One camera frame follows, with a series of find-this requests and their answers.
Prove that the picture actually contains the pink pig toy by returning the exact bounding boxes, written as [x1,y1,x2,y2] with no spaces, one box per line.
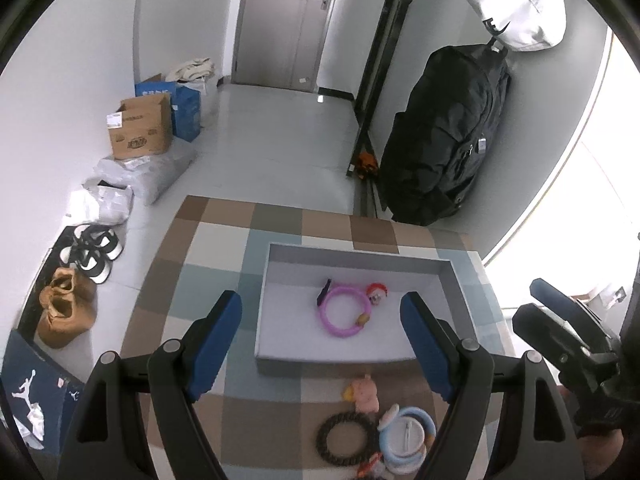
[342,375,380,414]

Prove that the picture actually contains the white round badge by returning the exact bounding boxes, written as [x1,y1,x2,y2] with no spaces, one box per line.
[380,416,427,474]

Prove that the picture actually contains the purple ring bracelet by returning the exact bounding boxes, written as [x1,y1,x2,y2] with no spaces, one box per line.
[314,277,372,339]

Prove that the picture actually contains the black spiral hair tie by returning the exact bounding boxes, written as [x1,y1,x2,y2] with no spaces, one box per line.
[316,409,380,465]

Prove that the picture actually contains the light blue ring bracelet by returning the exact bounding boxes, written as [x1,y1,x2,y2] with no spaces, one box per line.
[377,405,437,476]

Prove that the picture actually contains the clear red keychain charm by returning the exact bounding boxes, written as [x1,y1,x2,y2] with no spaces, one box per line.
[356,452,386,480]

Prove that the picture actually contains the person hand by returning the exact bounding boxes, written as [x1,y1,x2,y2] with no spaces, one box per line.
[558,385,628,479]

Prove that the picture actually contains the checkered table cloth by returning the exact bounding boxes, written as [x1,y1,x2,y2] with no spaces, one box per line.
[122,196,513,479]

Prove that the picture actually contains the grey open storage box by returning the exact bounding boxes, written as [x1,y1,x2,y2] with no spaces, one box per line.
[254,243,476,377]

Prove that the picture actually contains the black white sandals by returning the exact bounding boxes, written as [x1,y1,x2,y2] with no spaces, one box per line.
[58,223,124,285]

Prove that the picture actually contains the brown boots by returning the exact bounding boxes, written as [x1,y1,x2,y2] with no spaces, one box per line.
[37,268,96,349]

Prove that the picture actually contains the white plastic bag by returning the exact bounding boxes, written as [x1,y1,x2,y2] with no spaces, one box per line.
[65,185,134,226]

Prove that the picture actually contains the grey plastic parcel bag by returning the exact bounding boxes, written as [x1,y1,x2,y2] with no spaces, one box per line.
[93,138,198,206]

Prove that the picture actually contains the blue jordan shoe box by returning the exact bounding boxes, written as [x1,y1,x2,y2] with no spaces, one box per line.
[1,330,84,455]

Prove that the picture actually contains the black backpack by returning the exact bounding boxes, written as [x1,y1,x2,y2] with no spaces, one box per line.
[378,44,511,226]

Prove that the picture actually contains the brown cardboard box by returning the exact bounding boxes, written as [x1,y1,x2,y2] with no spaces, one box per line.
[106,92,174,159]

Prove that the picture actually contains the blue cardboard box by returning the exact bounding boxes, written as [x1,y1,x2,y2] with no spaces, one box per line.
[134,74,201,142]

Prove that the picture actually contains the cream tote bag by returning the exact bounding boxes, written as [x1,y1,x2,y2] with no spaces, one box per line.
[165,58,215,82]

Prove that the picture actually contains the grey door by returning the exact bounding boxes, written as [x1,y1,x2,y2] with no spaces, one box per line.
[231,0,334,92]

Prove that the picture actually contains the black coat stand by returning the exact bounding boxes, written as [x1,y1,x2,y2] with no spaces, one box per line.
[346,0,413,177]

